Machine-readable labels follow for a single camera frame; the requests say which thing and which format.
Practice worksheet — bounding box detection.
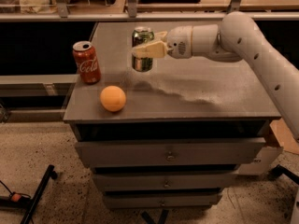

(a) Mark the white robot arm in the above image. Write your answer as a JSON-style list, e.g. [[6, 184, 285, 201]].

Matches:
[[132, 12, 299, 140]]

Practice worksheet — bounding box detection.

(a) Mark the grey drawer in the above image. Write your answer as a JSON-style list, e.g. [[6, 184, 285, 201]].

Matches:
[[93, 172, 236, 192], [103, 193, 222, 209], [75, 137, 265, 168]]

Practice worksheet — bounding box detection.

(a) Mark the metal frame rail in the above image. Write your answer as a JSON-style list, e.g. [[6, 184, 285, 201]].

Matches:
[[0, 0, 299, 21]]

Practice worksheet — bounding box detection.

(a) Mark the red Coca-Cola can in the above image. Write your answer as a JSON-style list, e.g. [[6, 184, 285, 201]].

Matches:
[[73, 41, 101, 84]]

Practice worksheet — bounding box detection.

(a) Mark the bottom grey drawer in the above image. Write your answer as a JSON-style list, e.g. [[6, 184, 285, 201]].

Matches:
[[103, 193, 222, 209]]

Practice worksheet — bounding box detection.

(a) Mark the black chair base leg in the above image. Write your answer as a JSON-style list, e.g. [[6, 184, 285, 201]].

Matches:
[[269, 165, 299, 185]]

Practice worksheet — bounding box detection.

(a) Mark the white cardboard box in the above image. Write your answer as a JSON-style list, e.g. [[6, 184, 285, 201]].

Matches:
[[238, 147, 283, 175]]

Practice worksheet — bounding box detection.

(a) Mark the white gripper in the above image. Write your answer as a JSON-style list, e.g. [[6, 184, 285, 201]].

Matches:
[[132, 26, 192, 59]]

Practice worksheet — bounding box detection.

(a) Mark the black floor stand leg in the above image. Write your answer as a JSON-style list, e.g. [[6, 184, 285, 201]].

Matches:
[[0, 164, 59, 224]]

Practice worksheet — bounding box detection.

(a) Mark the grey drawer cabinet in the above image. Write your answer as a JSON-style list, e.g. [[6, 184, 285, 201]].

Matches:
[[64, 22, 279, 197]]

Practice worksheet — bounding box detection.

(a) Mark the orange fruit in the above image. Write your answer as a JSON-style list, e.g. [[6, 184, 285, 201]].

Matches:
[[100, 86, 126, 112]]

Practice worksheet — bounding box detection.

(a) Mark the middle grey drawer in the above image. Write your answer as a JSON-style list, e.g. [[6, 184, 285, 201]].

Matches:
[[93, 172, 236, 192]]

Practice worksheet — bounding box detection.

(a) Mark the green soda can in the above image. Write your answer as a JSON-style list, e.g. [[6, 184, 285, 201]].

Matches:
[[132, 26, 154, 72]]

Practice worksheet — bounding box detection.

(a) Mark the black cable with orange clip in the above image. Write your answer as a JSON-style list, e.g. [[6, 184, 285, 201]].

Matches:
[[0, 179, 32, 203]]

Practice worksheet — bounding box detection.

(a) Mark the top grey drawer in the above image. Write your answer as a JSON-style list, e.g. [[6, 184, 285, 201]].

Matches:
[[75, 137, 265, 168]]

